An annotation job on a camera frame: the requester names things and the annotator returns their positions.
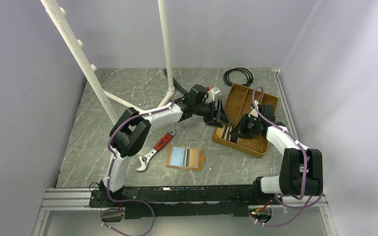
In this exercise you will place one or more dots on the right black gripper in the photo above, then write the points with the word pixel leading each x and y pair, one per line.
pixel 240 131

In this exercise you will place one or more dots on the white PVC pipe frame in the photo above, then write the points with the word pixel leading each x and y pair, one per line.
pixel 57 16

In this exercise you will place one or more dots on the brown woven divided tray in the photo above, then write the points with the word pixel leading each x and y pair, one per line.
pixel 239 103

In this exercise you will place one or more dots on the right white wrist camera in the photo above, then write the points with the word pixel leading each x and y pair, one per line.
pixel 254 106

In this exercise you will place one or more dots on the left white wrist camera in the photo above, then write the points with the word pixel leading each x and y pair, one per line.
pixel 212 92

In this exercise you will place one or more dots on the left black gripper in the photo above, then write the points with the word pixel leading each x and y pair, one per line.
pixel 221 116

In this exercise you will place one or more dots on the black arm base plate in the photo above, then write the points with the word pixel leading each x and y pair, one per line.
pixel 161 201

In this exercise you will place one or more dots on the aluminium extrusion rail frame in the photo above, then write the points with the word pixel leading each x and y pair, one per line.
pixel 77 199

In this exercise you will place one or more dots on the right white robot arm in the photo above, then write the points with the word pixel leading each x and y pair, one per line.
pixel 301 170

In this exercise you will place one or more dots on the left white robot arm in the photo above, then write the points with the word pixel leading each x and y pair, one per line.
pixel 128 135

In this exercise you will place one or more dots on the red handled adjustable wrench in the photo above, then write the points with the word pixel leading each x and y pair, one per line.
pixel 144 160

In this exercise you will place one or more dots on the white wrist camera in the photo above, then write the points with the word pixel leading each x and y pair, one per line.
pixel 212 92
pixel 254 106

